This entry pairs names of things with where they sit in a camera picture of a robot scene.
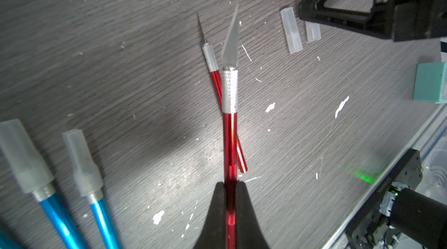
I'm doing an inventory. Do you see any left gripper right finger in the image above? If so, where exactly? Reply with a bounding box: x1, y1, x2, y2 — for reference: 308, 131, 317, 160
235, 181, 270, 249

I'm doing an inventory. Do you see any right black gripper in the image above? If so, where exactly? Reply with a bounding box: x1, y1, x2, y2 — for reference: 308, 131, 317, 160
298, 0, 447, 43

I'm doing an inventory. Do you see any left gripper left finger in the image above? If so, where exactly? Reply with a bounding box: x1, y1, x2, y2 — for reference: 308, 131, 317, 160
193, 182, 227, 249

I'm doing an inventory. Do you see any red carving knife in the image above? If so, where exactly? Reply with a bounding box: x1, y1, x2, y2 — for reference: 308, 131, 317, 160
221, 5, 239, 249
196, 13, 248, 173

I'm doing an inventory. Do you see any blue knife capped right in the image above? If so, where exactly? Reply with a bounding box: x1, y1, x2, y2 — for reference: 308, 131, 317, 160
62, 129, 122, 249

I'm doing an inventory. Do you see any blue knife capped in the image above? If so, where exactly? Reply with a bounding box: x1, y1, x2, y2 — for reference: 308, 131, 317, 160
0, 230, 22, 249
1, 119, 87, 249
62, 129, 122, 249

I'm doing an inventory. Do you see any blue knife capped middle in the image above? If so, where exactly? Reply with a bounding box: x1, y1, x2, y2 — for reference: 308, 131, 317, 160
1, 119, 87, 249

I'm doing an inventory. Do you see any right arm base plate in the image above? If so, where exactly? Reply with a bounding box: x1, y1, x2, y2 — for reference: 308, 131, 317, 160
345, 148, 422, 249

